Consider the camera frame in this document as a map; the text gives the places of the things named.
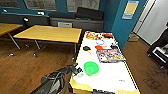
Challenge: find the green plastic bowl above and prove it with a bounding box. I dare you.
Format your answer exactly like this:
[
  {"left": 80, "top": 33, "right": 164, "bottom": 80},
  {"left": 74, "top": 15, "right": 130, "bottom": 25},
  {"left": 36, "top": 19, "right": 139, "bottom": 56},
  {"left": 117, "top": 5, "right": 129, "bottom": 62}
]
[{"left": 83, "top": 61, "right": 100, "bottom": 77}]

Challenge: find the small black bowl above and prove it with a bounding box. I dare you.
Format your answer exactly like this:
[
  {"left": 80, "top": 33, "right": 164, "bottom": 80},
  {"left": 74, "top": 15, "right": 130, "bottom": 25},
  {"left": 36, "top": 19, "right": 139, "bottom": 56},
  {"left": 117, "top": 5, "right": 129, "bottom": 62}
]
[{"left": 82, "top": 46, "right": 92, "bottom": 52}]

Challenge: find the small red disc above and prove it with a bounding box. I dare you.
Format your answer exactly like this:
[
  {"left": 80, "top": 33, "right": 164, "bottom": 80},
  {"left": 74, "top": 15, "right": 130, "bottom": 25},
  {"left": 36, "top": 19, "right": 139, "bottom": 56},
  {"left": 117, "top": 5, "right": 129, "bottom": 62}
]
[{"left": 95, "top": 45, "right": 104, "bottom": 51}]

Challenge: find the white table with items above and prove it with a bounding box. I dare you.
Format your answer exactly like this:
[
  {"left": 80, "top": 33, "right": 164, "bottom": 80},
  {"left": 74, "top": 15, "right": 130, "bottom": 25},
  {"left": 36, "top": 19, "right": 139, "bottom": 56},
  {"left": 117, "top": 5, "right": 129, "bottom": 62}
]
[{"left": 68, "top": 30, "right": 141, "bottom": 94}]

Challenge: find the colourful board game box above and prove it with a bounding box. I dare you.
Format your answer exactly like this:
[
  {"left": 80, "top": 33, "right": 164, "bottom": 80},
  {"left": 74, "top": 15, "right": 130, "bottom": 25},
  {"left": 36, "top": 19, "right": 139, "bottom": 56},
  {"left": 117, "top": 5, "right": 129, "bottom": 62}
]
[{"left": 96, "top": 48, "right": 127, "bottom": 64}]

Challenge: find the dark grey sofa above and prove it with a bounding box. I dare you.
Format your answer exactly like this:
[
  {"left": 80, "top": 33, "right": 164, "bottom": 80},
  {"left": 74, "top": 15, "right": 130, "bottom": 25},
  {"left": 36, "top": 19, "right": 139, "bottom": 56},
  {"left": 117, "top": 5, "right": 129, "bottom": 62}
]
[{"left": 49, "top": 6, "right": 105, "bottom": 33}]

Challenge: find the white rectangular panel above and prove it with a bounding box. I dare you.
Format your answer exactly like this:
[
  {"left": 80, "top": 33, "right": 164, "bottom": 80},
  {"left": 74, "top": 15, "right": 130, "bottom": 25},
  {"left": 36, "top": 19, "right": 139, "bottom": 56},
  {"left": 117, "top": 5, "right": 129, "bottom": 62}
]
[{"left": 58, "top": 21, "right": 73, "bottom": 28}]

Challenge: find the brown cardboard box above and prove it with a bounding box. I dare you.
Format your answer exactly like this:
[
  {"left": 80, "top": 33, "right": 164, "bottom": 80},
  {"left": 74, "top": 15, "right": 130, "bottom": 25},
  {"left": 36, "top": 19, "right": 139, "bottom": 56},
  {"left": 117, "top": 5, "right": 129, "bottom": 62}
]
[{"left": 127, "top": 33, "right": 139, "bottom": 43}]

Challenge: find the interior wall window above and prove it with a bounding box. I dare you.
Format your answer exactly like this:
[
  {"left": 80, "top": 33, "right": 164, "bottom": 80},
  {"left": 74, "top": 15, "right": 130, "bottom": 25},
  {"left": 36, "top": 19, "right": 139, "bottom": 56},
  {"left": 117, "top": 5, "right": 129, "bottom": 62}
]
[
  {"left": 66, "top": 0, "right": 101, "bottom": 13},
  {"left": 0, "top": 0, "right": 20, "bottom": 9},
  {"left": 23, "top": 0, "right": 58, "bottom": 12}
]

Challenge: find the white wall socket strip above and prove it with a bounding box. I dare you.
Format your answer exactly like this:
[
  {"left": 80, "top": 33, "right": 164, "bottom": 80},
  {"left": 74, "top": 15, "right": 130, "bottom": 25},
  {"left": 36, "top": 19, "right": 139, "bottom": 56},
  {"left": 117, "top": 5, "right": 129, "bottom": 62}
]
[{"left": 37, "top": 11, "right": 45, "bottom": 16}]

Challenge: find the yellow wall notice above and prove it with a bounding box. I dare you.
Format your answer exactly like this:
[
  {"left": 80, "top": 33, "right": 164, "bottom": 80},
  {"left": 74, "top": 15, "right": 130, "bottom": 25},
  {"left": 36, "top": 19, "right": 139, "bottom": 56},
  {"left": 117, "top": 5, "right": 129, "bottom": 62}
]
[{"left": 121, "top": 0, "right": 140, "bottom": 20}]

